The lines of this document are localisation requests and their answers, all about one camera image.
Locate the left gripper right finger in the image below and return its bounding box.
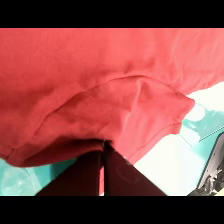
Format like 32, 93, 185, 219
103, 141, 168, 197

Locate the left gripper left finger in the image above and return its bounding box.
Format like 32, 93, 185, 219
35, 149, 102, 197

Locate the red T-shirt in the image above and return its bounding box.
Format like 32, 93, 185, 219
0, 27, 224, 168

